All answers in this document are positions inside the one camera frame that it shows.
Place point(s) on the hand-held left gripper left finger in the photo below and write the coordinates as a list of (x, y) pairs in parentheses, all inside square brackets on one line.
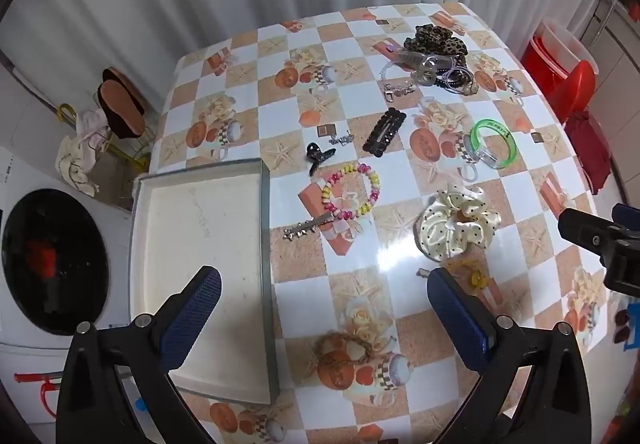
[(200, 306)]

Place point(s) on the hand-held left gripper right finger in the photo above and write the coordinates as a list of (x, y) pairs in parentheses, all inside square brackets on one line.
[(457, 311)]

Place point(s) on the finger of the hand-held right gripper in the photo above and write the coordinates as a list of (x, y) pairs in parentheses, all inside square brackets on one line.
[(625, 213), (587, 229)]

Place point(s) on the white tray with grey rim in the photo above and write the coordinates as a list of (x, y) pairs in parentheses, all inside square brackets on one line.
[(200, 224)]

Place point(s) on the cream polka dot scrunchie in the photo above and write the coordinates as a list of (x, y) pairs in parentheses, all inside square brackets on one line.
[(440, 229)]

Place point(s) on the silver bar hair clip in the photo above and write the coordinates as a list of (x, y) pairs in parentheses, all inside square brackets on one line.
[(307, 226)]

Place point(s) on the green translucent bangle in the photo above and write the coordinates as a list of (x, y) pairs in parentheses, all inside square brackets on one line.
[(479, 127)]

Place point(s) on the black claw hair clip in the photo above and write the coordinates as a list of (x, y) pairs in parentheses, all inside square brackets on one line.
[(315, 154)]

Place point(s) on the dark red cloth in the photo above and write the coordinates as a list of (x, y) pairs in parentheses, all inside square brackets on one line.
[(592, 149)]

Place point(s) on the checkered printed tablecloth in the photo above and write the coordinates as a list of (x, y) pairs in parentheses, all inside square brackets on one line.
[(300, 284)]

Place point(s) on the white washing machine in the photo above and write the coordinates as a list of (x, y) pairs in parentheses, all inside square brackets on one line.
[(55, 264)]

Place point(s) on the clear plastic container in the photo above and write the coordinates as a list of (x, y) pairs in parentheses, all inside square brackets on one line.
[(562, 42)]

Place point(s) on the cream cloth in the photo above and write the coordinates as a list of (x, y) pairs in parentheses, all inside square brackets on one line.
[(75, 159)]

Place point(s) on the black snap hair clip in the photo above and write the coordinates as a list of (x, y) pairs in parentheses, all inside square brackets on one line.
[(384, 132)]

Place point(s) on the brown slippers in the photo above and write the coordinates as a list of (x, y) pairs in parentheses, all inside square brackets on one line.
[(122, 109)]

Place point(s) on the leopard print scrunchie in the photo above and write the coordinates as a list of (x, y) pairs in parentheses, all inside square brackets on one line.
[(435, 42)]

